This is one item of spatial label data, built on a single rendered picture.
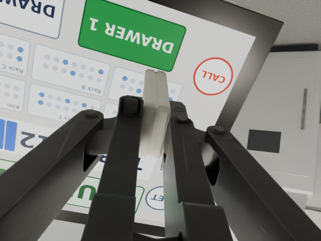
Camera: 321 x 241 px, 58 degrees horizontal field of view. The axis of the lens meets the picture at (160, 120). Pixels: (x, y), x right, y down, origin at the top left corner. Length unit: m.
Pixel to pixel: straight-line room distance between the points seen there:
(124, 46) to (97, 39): 0.03
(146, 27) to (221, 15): 0.07
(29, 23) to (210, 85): 0.18
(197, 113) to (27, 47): 0.18
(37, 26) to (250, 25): 0.20
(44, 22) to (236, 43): 0.18
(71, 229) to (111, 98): 1.24
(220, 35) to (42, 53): 0.17
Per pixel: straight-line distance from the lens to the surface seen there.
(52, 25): 0.29
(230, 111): 0.32
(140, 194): 0.38
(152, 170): 0.35
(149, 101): 0.15
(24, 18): 0.30
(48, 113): 0.32
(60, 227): 1.45
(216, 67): 0.30
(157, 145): 0.16
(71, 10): 0.28
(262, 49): 0.31
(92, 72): 0.29
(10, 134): 0.35
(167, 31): 0.28
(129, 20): 0.28
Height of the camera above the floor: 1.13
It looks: 13 degrees down
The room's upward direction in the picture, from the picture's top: 169 degrees counter-clockwise
